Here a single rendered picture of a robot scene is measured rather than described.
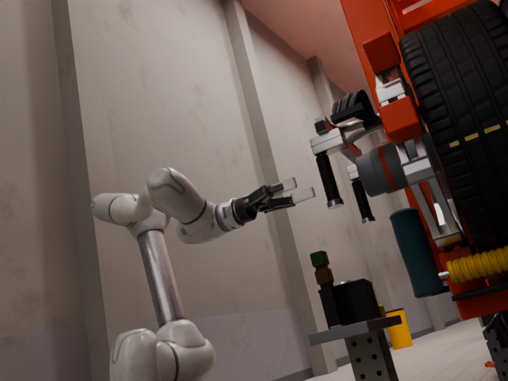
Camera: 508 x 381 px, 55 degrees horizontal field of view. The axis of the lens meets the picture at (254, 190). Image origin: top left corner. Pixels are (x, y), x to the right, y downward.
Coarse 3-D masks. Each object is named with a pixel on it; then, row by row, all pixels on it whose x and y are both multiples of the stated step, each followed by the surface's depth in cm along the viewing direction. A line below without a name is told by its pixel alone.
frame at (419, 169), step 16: (384, 80) 129; (400, 80) 118; (384, 96) 118; (400, 96) 116; (400, 144) 114; (416, 144) 112; (432, 144) 159; (416, 160) 111; (416, 176) 112; (432, 176) 111; (416, 192) 114; (432, 192) 157; (448, 192) 154; (448, 208) 114; (432, 224) 117; (448, 224) 117; (448, 240) 119; (464, 240) 120
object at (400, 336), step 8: (392, 312) 826; (400, 312) 827; (392, 328) 823; (400, 328) 818; (408, 328) 828; (392, 336) 823; (400, 336) 815; (408, 336) 818; (392, 344) 826; (400, 344) 813; (408, 344) 812
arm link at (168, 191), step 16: (160, 176) 131; (176, 176) 132; (144, 192) 144; (160, 192) 131; (176, 192) 132; (192, 192) 135; (112, 208) 174; (128, 208) 170; (144, 208) 154; (160, 208) 136; (176, 208) 134; (192, 208) 136
